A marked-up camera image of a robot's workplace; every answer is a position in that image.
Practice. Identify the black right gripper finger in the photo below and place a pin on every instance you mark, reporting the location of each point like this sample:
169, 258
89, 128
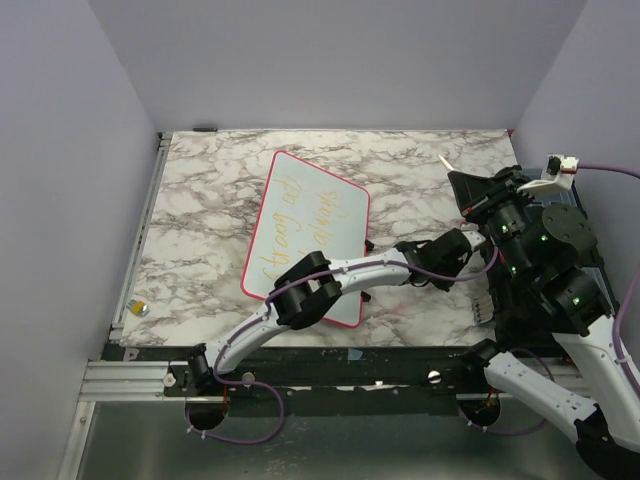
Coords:
473, 200
467, 183

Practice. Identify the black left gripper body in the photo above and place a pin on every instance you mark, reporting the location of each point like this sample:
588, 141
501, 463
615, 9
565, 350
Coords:
440, 283

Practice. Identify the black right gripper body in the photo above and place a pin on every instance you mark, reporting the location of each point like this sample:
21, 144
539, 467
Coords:
506, 195

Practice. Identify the white marker pen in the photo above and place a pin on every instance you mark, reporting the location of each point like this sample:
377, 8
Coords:
446, 163

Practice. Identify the pink framed whiteboard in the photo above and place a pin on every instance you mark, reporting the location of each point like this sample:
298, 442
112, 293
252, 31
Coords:
304, 208

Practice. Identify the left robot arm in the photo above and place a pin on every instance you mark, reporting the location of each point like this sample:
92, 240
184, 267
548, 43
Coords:
305, 293

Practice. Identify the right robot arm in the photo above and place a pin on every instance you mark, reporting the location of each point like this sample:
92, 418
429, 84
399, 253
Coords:
604, 427

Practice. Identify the black toolbox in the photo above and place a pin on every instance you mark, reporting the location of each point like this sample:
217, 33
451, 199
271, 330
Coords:
540, 283

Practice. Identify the small yellow grey object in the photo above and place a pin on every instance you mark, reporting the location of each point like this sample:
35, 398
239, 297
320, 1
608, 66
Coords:
138, 308

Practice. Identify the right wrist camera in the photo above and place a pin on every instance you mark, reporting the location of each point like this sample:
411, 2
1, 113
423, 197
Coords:
556, 178

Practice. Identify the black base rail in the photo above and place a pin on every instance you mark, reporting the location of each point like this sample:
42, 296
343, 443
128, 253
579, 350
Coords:
315, 381

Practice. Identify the aluminium frame rail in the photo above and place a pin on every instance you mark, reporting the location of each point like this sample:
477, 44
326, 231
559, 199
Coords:
126, 379

